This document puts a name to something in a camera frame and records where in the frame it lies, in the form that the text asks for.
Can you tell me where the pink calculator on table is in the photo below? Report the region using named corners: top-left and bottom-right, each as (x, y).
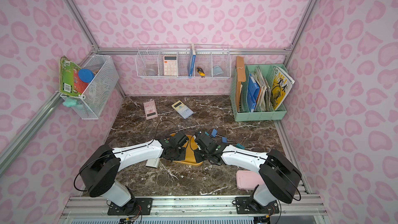
top-left (143, 100), bottom-right (158, 120)

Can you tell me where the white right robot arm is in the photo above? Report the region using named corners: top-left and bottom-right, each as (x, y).
top-left (194, 132), bottom-right (302, 206)

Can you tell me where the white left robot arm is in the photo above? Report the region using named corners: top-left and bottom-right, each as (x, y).
top-left (78, 132), bottom-right (189, 207)

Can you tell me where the blue book in shelf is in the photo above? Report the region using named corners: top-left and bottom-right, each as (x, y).
top-left (187, 44), bottom-right (197, 77)

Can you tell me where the mint green sponge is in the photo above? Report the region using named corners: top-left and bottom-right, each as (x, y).
top-left (63, 97), bottom-right (83, 110)

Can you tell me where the white calculator in shelf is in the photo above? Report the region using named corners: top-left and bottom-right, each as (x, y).
top-left (163, 55), bottom-right (178, 76)

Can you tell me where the yellow black toy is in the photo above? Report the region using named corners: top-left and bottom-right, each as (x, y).
top-left (197, 67), bottom-right (206, 78)

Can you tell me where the green card package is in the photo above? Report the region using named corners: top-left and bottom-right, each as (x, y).
top-left (59, 56), bottom-right (81, 96)

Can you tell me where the blue yellow calculator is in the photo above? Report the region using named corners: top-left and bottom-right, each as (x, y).
top-left (172, 101), bottom-right (194, 119)

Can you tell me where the yellow magazine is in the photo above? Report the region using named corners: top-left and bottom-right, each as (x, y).
top-left (271, 66), bottom-right (295, 111)

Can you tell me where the white wire wall shelf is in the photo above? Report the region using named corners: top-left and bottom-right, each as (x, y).
top-left (135, 44), bottom-right (232, 79)

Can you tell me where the white power charger block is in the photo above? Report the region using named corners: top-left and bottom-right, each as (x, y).
top-left (146, 158), bottom-right (160, 169)

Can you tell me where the blue round lid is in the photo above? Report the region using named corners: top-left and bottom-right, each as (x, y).
top-left (78, 68), bottom-right (95, 84)

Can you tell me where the yellow plastic storage box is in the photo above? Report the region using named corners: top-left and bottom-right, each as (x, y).
top-left (174, 135), bottom-right (203, 167)

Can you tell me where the pink plastic box lid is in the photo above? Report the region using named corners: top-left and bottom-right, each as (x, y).
top-left (236, 170), bottom-right (264, 190)

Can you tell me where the green file organizer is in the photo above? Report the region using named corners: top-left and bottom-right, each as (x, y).
top-left (230, 64), bottom-right (287, 122)

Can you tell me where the clear glass bowl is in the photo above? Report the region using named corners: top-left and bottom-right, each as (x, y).
top-left (145, 65), bottom-right (159, 76)

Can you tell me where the brown clipboard folder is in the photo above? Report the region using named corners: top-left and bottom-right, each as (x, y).
top-left (235, 56), bottom-right (246, 112)

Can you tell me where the blue folder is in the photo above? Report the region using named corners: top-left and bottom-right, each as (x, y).
top-left (247, 73), bottom-right (260, 113)

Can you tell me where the white wire wall basket left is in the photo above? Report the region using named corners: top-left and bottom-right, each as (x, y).
top-left (61, 55), bottom-right (119, 120)

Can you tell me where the teal binder clip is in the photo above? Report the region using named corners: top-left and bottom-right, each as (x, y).
top-left (236, 144), bottom-right (245, 149)

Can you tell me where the aluminium front rail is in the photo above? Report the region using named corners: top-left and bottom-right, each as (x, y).
top-left (58, 195), bottom-right (331, 224)

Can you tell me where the light blue cup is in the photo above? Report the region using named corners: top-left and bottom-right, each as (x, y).
top-left (212, 66), bottom-right (223, 77)

